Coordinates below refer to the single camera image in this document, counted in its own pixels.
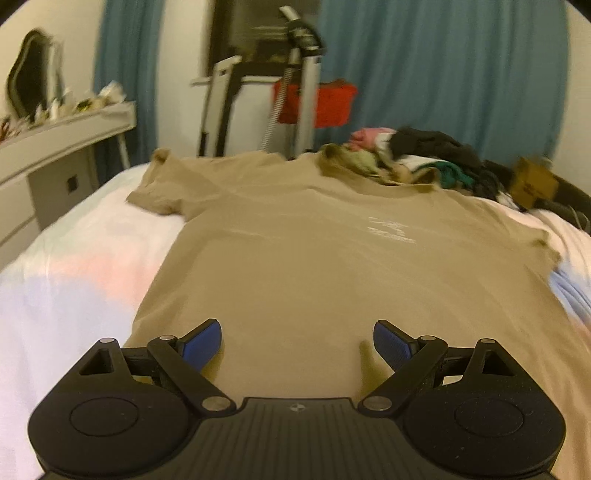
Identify pastel tie-dye duvet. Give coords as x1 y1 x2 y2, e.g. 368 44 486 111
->
0 159 591 480

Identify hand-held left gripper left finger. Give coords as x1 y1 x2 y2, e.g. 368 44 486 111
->
79 318 236 416

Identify wide blue curtain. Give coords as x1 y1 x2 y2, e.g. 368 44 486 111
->
318 0 570 161

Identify red cloth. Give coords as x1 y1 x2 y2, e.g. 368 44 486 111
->
271 79 359 128

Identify white folded board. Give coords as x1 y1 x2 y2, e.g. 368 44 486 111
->
198 55 306 158

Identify garment steamer on stand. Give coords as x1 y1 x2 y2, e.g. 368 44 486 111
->
260 6 325 160

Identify clutter of small toiletries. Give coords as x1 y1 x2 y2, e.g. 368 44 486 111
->
0 82 128 140

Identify narrow blue curtain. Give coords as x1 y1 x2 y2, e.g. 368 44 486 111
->
93 0 163 165

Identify tan t-shirt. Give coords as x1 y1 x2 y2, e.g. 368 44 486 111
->
122 148 591 480

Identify pile of mixed clothes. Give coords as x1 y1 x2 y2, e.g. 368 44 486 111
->
318 126 514 205

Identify black armchair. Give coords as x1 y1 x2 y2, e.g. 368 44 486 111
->
549 173 591 224

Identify black framed mirror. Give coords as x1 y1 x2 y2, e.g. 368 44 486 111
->
6 28 66 123

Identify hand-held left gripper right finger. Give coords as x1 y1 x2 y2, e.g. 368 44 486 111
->
361 319 514 414

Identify white dresser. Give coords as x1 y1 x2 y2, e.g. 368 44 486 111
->
0 102 138 269

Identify dark window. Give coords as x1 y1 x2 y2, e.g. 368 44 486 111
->
208 0 322 80

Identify yellow paper bag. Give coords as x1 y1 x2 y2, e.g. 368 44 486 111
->
508 157 560 212

